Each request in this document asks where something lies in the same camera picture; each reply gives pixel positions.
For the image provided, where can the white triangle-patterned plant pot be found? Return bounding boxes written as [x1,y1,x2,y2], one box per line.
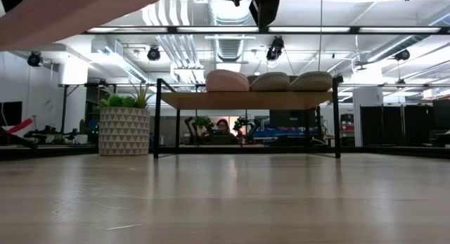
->
[98,106,151,157]

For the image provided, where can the black wall screen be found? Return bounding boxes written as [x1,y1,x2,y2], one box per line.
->
[0,101,23,127]

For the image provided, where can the background green plant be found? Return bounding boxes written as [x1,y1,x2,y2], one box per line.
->
[195,115,214,132]

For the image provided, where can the person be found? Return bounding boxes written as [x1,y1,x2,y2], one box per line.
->
[205,118,240,146]

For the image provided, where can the grey rubber slide sandal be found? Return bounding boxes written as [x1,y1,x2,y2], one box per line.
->
[248,72,291,93]
[288,71,334,93]

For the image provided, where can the wooden shelf with black legs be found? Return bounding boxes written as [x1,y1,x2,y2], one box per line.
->
[153,77,342,160]

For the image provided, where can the black ceiling spotlight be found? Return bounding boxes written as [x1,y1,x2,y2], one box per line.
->
[27,51,44,68]
[394,49,411,62]
[266,35,285,62]
[146,46,162,62]

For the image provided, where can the red bar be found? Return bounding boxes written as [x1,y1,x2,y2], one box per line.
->
[6,117,34,135]

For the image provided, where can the black right frame rails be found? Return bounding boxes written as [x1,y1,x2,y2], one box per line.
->
[340,145,450,160]

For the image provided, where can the pink rubber slide sandal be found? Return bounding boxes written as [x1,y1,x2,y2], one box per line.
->
[0,0,165,52]
[205,69,251,94]

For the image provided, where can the black room divider panels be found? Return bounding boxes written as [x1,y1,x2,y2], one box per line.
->
[360,105,433,147]

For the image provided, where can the green succulent plant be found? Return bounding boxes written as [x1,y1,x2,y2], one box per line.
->
[97,80,155,110]

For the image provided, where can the black frame rails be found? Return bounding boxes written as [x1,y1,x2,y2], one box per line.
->
[340,145,450,160]
[0,144,100,163]

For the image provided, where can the black background monitor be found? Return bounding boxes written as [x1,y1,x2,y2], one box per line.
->
[269,109,319,129]

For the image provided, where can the overhead frame beam with lights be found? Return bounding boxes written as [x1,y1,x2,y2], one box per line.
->
[82,25,450,35]

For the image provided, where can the black left frame rails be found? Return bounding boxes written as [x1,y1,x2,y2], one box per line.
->
[0,144,100,163]

